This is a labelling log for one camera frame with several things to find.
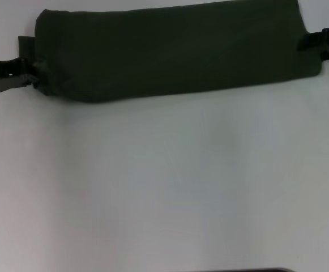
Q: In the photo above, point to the dark green FREE T-shirt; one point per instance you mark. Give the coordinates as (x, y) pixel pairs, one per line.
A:
(167, 51)

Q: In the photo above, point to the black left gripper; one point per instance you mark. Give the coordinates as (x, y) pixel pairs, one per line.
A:
(0, 73)

